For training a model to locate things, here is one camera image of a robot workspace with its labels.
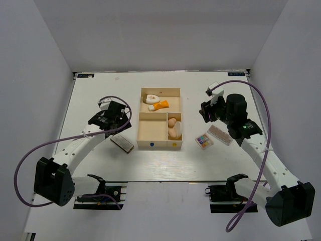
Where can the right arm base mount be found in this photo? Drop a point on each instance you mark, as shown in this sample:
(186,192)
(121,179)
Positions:
(226,198)

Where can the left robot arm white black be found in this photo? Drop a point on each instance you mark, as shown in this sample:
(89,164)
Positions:
(54,176)

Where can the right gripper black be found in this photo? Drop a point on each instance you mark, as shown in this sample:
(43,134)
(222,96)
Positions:
(206,108)

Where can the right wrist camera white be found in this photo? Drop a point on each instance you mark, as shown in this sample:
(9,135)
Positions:
(214,92)

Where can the colourful eyeshadow palette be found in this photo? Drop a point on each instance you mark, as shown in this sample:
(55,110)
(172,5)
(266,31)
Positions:
(204,141)

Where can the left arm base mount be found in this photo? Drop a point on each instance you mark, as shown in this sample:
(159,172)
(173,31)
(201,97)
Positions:
(94,193)

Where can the beige makeup sponge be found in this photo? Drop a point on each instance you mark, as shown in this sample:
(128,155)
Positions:
(171,122)
(172,133)

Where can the nude eyeshadow palette clear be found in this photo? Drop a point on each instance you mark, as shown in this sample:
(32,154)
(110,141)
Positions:
(220,135)

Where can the round white powder puff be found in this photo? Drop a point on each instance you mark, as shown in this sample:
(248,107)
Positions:
(178,129)

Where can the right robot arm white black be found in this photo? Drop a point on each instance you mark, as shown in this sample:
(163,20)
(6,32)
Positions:
(287,199)

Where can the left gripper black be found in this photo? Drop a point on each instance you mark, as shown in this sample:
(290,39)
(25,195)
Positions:
(124,120)

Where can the orange sunscreen tube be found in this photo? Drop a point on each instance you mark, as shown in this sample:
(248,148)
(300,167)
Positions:
(159,105)

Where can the cream organizer tray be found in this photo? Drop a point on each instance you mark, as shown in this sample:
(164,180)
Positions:
(153,125)

